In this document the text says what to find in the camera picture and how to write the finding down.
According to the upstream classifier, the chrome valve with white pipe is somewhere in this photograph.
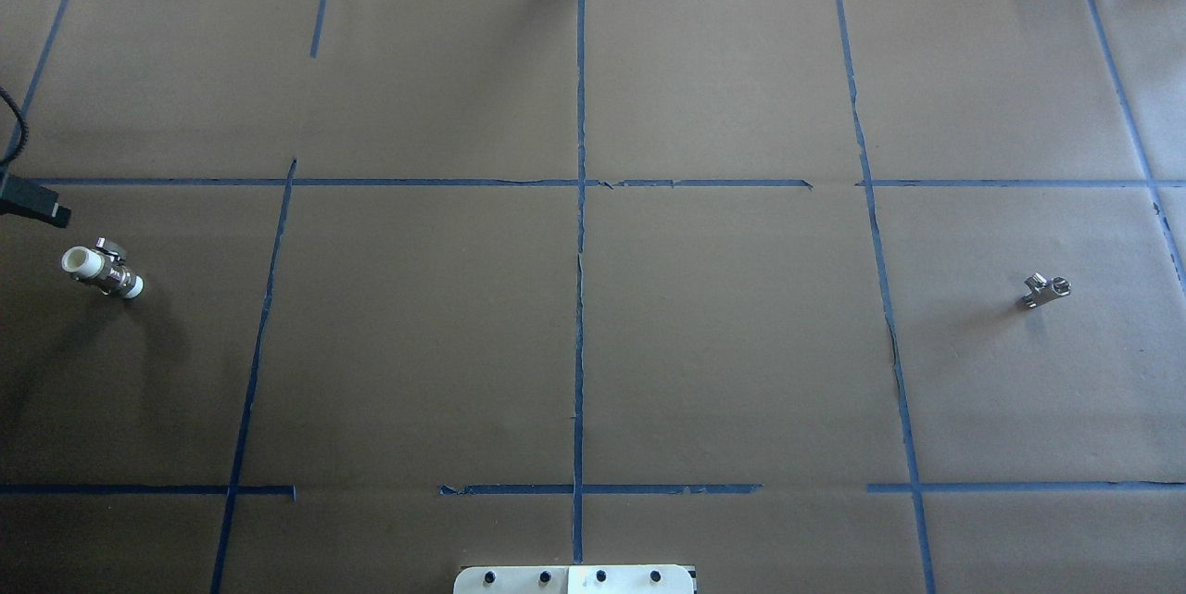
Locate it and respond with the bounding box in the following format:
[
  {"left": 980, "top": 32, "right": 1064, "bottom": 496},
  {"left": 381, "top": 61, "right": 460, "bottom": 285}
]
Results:
[{"left": 59, "top": 236, "right": 145, "bottom": 301}]

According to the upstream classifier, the small chrome valve fitting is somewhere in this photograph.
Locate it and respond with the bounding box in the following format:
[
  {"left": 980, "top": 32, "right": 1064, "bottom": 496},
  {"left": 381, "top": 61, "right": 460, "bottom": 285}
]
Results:
[{"left": 1019, "top": 272, "right": 1072, "bottom": 309}]

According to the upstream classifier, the brown paper table cover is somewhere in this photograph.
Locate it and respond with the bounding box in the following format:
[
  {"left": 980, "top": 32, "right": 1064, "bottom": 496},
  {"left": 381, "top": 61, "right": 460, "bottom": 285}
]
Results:
[{"left": 4, "top": 0, "right": 1182, "bottom": 593}]

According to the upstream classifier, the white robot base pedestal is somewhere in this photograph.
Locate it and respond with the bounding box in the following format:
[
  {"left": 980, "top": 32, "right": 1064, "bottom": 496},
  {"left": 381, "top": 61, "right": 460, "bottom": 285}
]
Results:
[{"left": 452, "top": 563, "right": 699, "bottom": 593}]

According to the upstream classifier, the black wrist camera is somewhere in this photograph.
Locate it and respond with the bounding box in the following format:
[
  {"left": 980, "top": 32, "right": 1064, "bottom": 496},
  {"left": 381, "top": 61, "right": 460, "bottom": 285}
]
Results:
[{"left": 1, "top": 171, "right": 72, "bottom": 228}]

